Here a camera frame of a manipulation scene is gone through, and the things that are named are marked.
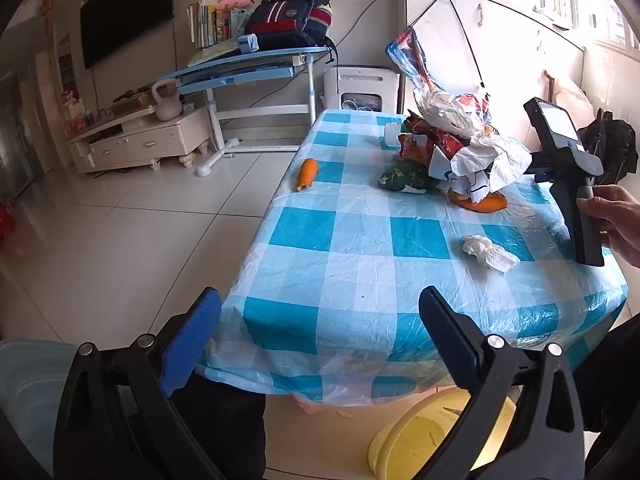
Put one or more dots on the red snack packet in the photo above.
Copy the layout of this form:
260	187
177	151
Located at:
425	145

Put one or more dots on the white plastic bag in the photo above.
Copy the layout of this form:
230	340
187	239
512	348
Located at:
447	110

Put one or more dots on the person's right hand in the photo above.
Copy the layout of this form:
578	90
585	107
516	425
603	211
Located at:
622	215

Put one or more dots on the blue checkered tablecloth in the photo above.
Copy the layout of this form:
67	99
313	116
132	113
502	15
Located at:
350	240

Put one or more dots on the white and blue snack packet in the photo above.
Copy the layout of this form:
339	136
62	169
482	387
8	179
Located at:
467	182

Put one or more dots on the pink kettlebell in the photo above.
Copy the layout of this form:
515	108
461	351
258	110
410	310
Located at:
166	102

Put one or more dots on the light blue plastic stool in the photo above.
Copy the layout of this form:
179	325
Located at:
30	390

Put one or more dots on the wooden box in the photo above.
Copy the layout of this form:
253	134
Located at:
131	102

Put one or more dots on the white tissue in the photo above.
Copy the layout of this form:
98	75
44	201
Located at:
482	250

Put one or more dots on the black television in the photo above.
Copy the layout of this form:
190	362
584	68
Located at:
125	10

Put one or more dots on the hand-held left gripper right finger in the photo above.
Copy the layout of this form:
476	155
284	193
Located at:
450	340

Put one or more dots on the yellow plastic bin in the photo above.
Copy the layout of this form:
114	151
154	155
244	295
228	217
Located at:
405	440

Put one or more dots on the pink plush toy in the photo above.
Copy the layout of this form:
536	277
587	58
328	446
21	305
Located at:
237	2

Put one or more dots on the dark striped backpack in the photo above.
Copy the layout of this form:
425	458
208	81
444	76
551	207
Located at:
290	20

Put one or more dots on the colourful hanging bag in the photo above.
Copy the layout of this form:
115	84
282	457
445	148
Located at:
412	55

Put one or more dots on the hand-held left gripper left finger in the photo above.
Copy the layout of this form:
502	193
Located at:
192	340

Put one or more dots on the black bag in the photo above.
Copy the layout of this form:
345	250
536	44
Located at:
612	150

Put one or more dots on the white pillow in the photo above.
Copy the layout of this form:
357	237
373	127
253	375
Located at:
572	95

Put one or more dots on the cream television stand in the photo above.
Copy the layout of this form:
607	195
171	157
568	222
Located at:
145	140

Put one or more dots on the green snack packet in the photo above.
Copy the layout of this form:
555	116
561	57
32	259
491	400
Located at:
402	177

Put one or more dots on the row of books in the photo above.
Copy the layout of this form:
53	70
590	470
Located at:
207	25

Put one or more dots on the white cabinet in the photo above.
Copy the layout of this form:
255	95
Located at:
500	45

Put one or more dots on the white paper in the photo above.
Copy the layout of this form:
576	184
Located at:
500	157

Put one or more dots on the blue study desk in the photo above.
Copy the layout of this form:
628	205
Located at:
250	72

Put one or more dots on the long orange fruit peel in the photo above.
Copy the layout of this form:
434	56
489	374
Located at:
307	172

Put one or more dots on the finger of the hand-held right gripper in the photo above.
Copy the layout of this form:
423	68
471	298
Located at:
539	164

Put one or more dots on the clear plastic bottle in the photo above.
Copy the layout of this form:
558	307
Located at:
391	135

